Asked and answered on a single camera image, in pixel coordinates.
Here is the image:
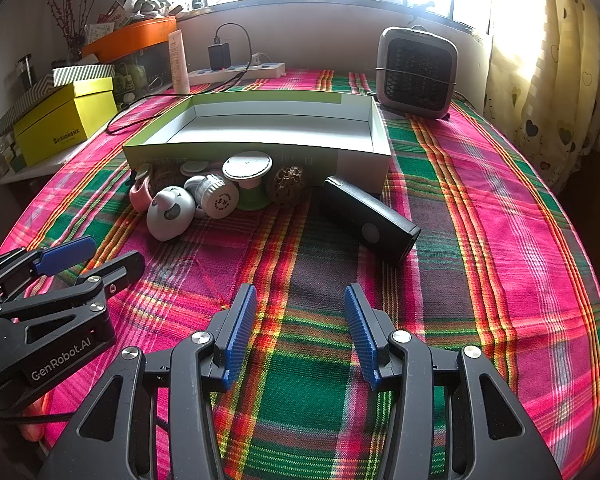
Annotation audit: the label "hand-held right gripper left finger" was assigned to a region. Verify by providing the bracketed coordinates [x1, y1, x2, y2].
[40, 284, 258, 480]

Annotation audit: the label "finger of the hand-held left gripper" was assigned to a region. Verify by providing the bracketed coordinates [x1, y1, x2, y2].
[0, 236, 97, 301]
[0, 251, 146, 318]

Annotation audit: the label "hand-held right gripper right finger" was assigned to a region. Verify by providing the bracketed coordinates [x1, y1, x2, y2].
[342, 284, 563, 480]

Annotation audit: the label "white round animal toy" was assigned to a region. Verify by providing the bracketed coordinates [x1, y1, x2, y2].
[146, 186, 197, 242]

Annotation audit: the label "brown walnut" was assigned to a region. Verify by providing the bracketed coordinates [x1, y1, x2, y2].
[152, 167, 182, 192]
[272, 165, 312, 206]

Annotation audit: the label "black rectangular device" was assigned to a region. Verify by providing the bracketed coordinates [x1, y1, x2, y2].
[320, 175, 422, 267]

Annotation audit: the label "white ribbed jar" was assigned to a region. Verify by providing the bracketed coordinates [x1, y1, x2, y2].
[197, 174, 240, 218]

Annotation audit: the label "green cup with white lid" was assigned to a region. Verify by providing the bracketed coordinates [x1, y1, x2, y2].
[222, 151, 273, 212]

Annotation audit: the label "green white cardboard box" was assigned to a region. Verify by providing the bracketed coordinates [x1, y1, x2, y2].
[122, 91, 392, 196]

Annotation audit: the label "small green boxes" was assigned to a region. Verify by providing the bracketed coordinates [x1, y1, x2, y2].
[0, 135, 28, 177]

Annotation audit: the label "yellow box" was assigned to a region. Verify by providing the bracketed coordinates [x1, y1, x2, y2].
[11, 77, 118, 168]

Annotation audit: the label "green white striped box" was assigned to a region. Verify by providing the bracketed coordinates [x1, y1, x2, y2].
[0, 62, 116, 136]

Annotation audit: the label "dark lidded jar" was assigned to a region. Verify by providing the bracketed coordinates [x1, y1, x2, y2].
[14, 52, 35, 92]

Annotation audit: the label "glass tank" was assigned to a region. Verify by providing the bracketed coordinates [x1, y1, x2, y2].
[111, 42, 177, 103]

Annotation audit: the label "dried branches in vase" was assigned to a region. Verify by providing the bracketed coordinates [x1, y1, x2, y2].
[40, 0, 113, 66]

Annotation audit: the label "cream tube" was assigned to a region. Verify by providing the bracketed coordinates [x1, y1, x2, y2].
[167, 30, 191, 95]

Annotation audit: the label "orange box with items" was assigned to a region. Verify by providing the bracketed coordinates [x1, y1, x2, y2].
[81, 16, 178, 63]

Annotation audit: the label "pile of paper packets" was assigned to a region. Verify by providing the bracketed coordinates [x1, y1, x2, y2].
[85, 2, 133, 46]

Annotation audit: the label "black charger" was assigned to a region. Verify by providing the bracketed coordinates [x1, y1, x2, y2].
[208, 44, 232, 71]

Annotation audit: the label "white power strip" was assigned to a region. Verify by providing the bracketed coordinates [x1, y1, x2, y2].
[187, 61, 286, 86]

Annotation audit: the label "grey space heater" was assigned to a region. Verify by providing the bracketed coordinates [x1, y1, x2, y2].
[376, 26, 460, 120]

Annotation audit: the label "cream heart print curtain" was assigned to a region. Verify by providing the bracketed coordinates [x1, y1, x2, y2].
[482, 0, 600, 196]

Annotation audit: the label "black charger cable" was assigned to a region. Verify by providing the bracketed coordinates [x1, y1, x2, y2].
[105, 22, 255, 136]

